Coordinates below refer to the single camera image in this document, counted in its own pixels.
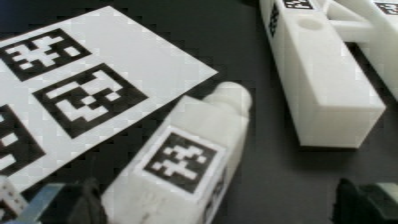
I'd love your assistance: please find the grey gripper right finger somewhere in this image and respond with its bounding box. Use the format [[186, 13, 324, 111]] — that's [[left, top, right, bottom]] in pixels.
[[331, 178, 398, 224]]

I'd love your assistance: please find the white tagged cube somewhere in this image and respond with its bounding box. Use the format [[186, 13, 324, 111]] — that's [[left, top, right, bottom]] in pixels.
[[0, 175, 29, 223]]

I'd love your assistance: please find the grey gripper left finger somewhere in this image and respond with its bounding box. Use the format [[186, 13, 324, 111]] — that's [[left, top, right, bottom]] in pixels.
[[68, 178, 109, 224]]

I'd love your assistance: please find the white sheet with tags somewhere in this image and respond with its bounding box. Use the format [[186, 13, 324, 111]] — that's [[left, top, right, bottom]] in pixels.
[[0, 7, 218, 190]]

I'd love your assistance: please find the white tagged chair leg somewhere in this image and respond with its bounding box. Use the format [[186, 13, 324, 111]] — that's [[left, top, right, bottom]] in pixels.
[[104, 82, 253, 224]]

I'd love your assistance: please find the white chair back assembly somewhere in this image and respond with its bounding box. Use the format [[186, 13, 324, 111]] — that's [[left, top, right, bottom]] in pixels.
[[260, 0, 398, 148]]

